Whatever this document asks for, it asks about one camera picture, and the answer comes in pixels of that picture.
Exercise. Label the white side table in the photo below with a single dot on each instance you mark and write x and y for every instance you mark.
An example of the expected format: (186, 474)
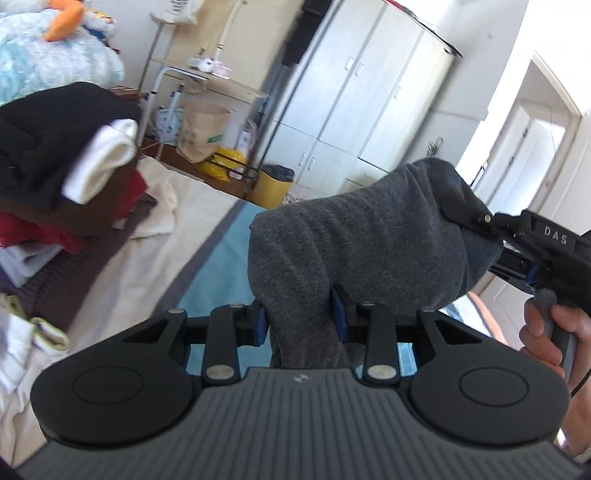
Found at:
(161, 83)

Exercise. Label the brown paper bag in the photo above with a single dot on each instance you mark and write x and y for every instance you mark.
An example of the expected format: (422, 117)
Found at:
(203, 134)

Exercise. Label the orange plush toy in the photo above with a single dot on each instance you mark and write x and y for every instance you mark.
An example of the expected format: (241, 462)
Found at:
(64, 18)

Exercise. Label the dark brown folded garment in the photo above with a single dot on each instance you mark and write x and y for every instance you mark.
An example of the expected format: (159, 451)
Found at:
(92, 210)

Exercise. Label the white plastic package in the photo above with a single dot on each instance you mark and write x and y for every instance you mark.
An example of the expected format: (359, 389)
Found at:
(245, 138)

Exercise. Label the white cloth with green trim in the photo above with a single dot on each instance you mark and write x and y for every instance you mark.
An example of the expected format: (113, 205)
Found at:
(18, 341)

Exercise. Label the grey knit garment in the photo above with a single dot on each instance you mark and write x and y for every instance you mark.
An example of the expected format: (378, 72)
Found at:
(369, 240)

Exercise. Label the yellow trash bin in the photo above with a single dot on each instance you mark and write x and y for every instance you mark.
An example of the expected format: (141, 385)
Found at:
(272, 189)

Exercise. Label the black folded garment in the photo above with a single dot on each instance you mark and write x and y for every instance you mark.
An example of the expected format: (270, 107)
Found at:
(46, 138)

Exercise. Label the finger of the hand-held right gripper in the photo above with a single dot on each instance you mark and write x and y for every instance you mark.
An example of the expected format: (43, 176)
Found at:
(512, 267)
(466, 213)

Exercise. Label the teal cream striped bed blanket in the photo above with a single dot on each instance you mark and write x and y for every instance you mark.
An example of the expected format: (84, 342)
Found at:
(138, 286)

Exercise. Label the light blue quilt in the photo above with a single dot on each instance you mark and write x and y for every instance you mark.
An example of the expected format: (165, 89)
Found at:
(51, 69)

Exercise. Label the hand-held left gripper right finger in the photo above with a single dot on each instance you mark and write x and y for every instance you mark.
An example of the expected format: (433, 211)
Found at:
(337, 309)

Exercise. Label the yellow plastic bag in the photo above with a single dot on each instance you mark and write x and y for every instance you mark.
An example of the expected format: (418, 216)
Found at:
(224, 164)

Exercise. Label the cream fleece garment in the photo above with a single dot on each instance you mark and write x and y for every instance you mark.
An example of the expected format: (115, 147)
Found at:
(159, 207)

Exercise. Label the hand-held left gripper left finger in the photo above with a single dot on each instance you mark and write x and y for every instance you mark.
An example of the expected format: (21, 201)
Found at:
(261, 323)

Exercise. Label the light blue folded garment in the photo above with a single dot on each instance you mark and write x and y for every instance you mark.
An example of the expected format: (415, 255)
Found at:
(23, 265)

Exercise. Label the white folded garment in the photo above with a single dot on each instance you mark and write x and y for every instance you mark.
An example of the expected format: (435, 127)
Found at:
(99, 161)

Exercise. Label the red folded garment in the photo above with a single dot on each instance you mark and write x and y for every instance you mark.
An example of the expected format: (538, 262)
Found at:
(27, 233)

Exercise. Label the white door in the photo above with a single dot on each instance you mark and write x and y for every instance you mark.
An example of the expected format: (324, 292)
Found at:
(545, 152)

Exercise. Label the person's right hand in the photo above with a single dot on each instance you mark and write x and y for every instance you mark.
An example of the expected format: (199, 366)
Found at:
(579, 337)

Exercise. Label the white wardrobe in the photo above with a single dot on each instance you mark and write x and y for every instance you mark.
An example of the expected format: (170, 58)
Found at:
(369, 92)

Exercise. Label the white pink tabletop device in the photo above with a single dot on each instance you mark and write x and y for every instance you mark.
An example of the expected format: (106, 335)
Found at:
(210, 65)

